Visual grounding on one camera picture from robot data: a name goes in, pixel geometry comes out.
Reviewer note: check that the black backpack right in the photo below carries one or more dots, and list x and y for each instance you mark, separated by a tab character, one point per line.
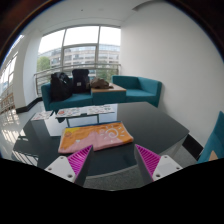
80	80

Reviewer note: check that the white printed mat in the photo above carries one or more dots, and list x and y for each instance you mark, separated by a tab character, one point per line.
103	109
68	112
42	115

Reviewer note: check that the black backpack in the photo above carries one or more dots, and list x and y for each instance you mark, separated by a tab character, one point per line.
80	80
61	86

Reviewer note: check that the teal chair at right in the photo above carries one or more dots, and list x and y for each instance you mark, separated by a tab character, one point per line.
214	148

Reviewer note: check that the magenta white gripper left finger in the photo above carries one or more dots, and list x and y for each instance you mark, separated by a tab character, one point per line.
73	168

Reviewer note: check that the white printed mat right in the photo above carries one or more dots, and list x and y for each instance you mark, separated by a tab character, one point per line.
103	109

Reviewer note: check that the white printed mat left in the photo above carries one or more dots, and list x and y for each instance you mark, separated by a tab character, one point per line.
42	115

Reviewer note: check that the white printed mat middle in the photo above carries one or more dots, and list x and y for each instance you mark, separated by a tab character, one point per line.
68	112

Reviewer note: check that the black backpack left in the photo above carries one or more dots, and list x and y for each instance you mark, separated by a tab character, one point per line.
61	86

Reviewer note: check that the brown bag on sofa table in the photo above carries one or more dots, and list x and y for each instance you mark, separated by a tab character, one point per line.
99	83

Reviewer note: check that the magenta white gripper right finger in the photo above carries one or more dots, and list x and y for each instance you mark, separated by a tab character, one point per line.
152	166

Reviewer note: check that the orange pink folded towel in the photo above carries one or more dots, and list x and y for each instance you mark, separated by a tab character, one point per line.
100	136

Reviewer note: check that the teal corner sofa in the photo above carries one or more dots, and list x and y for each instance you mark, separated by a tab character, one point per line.
133	89

